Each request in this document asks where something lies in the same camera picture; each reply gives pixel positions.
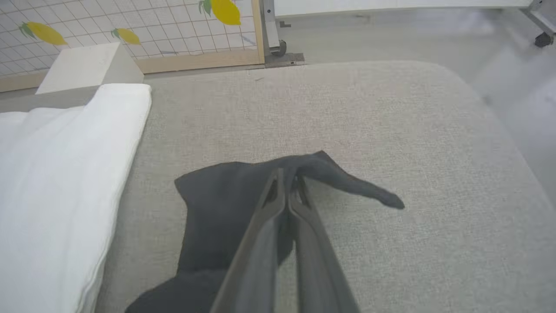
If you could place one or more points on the white box pedestal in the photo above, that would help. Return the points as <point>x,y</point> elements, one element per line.
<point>82,67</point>

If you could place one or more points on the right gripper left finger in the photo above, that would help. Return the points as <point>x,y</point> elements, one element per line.
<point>256,261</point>

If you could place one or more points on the white board panel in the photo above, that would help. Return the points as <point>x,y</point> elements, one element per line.
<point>391,6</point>

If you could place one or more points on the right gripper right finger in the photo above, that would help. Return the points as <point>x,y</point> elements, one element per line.
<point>317,269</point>

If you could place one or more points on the black and white garment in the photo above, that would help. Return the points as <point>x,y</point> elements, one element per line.
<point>217,208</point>

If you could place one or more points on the grey frame leg with caster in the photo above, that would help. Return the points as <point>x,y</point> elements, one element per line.
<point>543,30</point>

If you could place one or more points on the metal frame leg with caster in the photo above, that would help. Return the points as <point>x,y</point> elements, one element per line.
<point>271,26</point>

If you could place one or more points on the lemon print grid panel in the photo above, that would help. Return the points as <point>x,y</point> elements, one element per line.
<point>173,26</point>

